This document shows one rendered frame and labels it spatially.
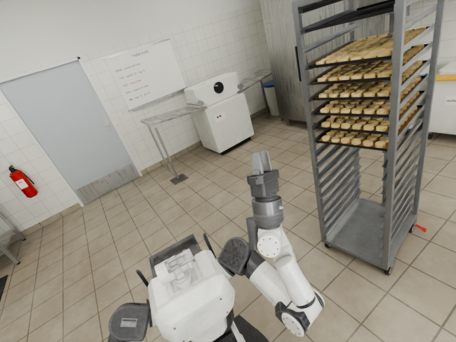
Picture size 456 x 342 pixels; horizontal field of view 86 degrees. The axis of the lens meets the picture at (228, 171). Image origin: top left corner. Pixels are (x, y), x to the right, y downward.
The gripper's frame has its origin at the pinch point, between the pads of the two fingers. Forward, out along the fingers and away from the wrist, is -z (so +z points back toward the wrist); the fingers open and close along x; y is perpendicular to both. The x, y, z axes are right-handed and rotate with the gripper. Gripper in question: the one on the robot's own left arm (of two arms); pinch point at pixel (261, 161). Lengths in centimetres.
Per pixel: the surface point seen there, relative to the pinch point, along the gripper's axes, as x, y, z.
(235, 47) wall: -357, 250, -189
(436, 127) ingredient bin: -315, -44, 11
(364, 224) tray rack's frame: -154, 6, 76
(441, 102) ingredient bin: -303, -49, -17
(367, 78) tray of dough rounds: -80, -15, -28
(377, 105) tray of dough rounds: -93, -17, -15
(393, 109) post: -78, -25, -11
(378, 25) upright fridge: -342, 9, -131
